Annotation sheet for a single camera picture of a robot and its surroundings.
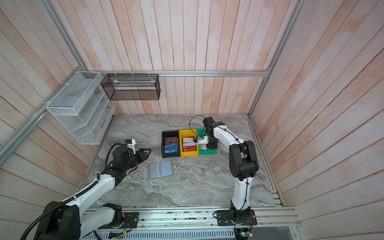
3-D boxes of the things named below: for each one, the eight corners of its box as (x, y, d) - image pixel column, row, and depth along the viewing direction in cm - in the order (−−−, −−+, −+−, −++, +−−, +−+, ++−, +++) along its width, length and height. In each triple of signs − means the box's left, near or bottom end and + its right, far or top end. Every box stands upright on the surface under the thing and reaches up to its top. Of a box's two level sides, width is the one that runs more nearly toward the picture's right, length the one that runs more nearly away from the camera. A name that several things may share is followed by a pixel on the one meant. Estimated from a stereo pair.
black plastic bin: (162, 158, 98) (160, 153, 92) (163, 137, 109) (161, 131, 103) (180, 157, 98) (180, 152, 93) (179, 136, 110) (179, 130, 104)
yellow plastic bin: (178, 156, 99) (178, 150, 93) (179, 135, 110) (179, 129, 104) (198, 156, 99) (198, 151, 93) (197, 136, 110) (197, 129, 104)
